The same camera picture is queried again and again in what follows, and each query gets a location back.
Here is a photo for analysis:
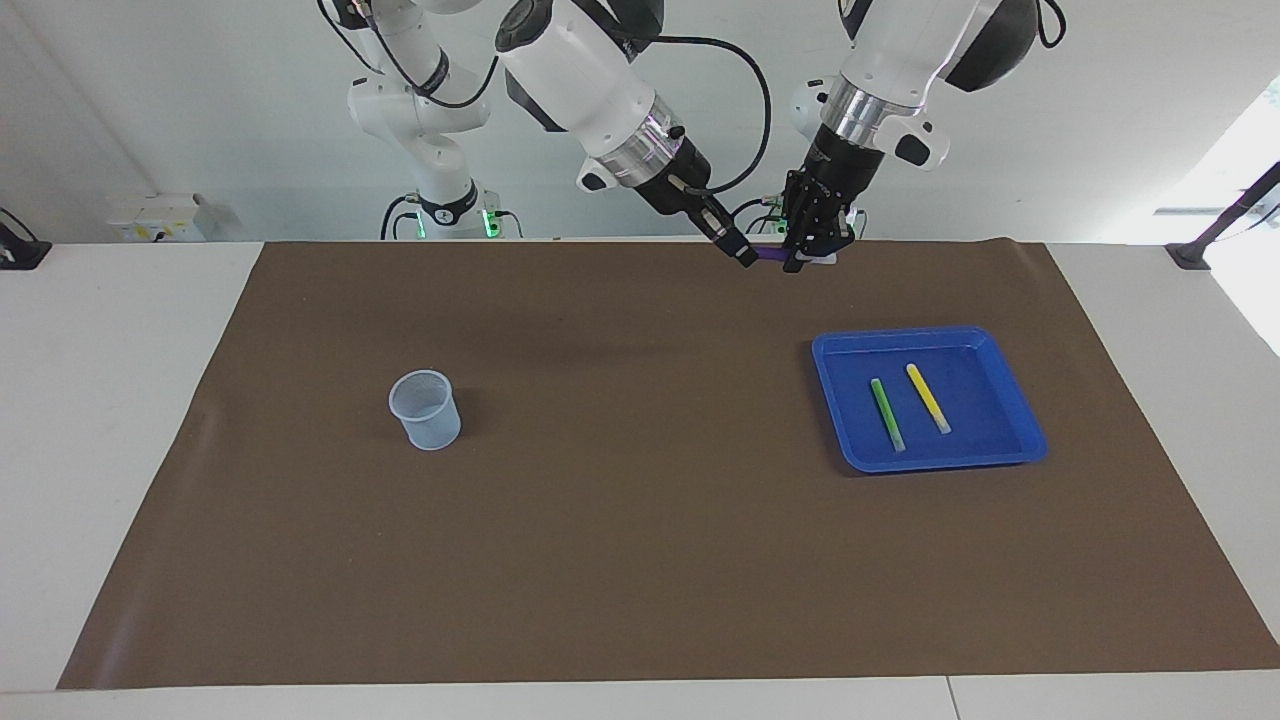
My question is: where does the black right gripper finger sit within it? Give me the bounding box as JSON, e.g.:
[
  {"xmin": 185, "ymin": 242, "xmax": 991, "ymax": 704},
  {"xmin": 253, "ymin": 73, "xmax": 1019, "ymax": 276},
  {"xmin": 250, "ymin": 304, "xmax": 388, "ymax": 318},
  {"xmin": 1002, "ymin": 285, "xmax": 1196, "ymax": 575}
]
[{"xmin": 718, "ymin": 222, "xmax": 761, "ymax": 270}]

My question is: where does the purple pen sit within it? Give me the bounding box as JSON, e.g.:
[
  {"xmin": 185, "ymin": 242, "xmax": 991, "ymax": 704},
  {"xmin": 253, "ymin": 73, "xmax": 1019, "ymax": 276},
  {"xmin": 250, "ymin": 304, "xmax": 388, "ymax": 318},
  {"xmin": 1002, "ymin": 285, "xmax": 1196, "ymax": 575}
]
[{"xmin": 755, "ymin": 245, "xmax": 839, "ymax": 267}]

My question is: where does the yellow pen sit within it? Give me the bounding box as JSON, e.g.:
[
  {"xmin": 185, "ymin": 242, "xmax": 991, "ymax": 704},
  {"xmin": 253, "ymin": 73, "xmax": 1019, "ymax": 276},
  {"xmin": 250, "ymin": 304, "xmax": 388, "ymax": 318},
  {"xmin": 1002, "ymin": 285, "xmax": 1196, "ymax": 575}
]
[{"xmin": 905, "ymin": 362, "xmax": 953, "ymax": 436}]

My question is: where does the green pen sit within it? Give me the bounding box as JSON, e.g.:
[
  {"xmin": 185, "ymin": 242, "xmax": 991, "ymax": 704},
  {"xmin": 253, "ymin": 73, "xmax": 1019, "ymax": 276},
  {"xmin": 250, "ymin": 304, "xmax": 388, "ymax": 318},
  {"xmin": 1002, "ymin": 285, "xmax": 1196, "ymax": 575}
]
[{"xmin": 869, "ymin": 377, "xmax": 907, "ymax": 453}]

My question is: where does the blue plastic tray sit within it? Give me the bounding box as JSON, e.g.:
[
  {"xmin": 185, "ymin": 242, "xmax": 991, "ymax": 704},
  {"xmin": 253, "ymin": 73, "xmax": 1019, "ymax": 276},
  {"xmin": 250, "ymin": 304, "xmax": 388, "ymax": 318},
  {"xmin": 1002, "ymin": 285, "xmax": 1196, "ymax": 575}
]
[{"xmin": 811, "ymin": 326, "xmax": 1050, "ymax": 474}]

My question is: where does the brown table mat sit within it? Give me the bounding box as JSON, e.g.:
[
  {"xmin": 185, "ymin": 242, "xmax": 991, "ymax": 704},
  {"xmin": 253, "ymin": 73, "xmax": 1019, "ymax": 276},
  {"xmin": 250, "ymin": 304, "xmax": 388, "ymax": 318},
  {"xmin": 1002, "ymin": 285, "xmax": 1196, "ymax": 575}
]
[{"xmin": 57, "ymin": 240, "xmax": 1280, "ymax": 691}]

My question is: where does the translucent plastic cup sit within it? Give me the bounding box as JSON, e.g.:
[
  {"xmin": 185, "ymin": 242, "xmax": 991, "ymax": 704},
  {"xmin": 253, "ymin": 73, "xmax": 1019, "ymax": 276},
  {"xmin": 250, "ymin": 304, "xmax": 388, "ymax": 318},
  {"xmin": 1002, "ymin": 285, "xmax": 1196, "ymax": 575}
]
[{"xmin": 388, "ymin": 369, "xmax": 463, "ymax": 452}]

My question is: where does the black table clamp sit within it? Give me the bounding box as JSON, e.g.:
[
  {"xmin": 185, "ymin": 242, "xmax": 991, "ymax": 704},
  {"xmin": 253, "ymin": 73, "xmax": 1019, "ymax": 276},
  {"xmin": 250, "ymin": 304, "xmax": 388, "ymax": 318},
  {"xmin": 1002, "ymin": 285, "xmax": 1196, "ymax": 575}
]
[{"xmin": 0, "ymin": 207, "xmax": 53, "ymax": 271}]

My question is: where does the black left arm base cable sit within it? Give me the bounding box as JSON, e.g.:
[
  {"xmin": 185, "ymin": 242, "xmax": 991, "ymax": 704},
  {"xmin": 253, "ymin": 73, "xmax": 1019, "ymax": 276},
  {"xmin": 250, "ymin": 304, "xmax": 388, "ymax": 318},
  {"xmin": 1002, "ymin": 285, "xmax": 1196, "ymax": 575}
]
[{"xmin": 728, "ymin": 193, "xmax": 793, "ymax": 237}]

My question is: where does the black arm base cable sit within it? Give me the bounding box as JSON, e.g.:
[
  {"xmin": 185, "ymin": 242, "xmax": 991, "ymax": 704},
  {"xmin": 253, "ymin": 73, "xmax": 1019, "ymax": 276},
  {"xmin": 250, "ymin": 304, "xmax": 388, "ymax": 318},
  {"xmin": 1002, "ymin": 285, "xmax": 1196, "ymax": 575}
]
[
  {"xmin": 728, "ymin": 193, "xmax": 793, "ymax": 237},
  {"xmin": 380, "ymin": 195, "xmax": 421, "ymax": 241}
]

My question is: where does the black right arm base cable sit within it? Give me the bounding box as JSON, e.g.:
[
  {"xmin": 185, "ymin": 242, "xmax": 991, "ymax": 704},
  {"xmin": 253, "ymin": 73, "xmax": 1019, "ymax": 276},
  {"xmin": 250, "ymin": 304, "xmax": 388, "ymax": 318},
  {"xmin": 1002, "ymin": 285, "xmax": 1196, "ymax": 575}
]
[{"xmin": 380, "ymin": 195, "xmax": 421, "ymax": 241}]

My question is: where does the white wall socket box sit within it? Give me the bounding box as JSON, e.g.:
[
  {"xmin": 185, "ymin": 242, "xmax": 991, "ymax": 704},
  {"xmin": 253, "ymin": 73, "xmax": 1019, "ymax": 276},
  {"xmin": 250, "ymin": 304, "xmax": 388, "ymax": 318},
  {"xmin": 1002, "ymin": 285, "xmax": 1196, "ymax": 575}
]
[{"xmin": 108, "ymin": 193, "xmax": 223, "ymax": 243}]

